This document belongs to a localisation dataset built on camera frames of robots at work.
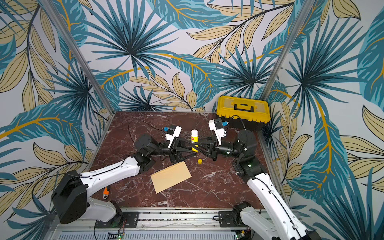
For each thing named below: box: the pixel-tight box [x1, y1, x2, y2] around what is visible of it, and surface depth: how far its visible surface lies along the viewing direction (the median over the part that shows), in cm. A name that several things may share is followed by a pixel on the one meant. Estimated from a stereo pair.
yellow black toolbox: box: [216, 95, 271, 132], surface depth 102 cm
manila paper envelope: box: [150, 161, 192, 194], surface depth 90 cm
